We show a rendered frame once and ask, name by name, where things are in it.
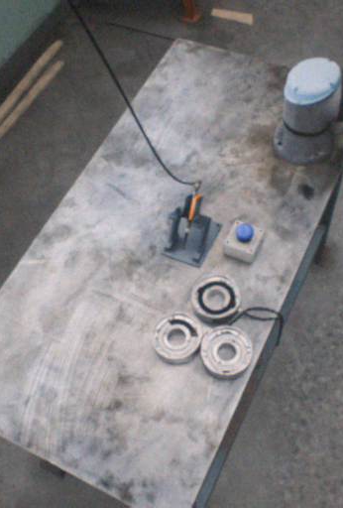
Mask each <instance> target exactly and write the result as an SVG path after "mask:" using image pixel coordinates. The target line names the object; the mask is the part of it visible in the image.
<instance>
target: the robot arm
mask: <svg viewBox="0 0 343 508"><path fill-rule="evenodd" d="M285 96H286V98H285V107H284V117H283V119H282V121H281V122H279V125H278V127H277V128H276V131H275V134H274V148H275V150H276V152H277V155H278V156H280V157H281V158H282V159H284V160H285V161H287V162H289V163H291V164H295V165H300V166H309V165H315V164H318V163H320V162H322V161H324V160H326V159H327V158H328V157H329V156H330V154H331V153H332V149H333V145H334V133H333V129H332V125H331V121H337V122H343V69H340V68H339V66H338V65H337V64H336V63H334V62H332V63H331V62H330V59H325V58H314V59H308V60H305V61H302V63H300V64H299V65H297V66H296V67H294V68H293V69H292V70H291V71H290V73H289V75H288V77H287V83H286V89H285Z"/></svg>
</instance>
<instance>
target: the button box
mask: <svg viewBox="0 0 343 508"><path fill-rule="evenodd" d="M241 223H245V222H242V221H239V220H236V222H234V223H233V226H232V228H231V230H230V232H229V234H228V236H227V238H226V241H225V243H224V255H227V256H230V257H233V258H236V259H239V260H242V261H244V262H247V263H251V264H253V263H254V261H255V259H256V256H257V254H258V251H259V249H260V247H261V245H262V243H263V241H265V230H263V229H260V228H257V227H255V226H252V224H251V226H252V227H253V229H254V234H253V236H252V237H251V238H248V240H241V238H239V237H238V236H237V235H236V228H237V227H238V226H239V224H241Z"/></svg>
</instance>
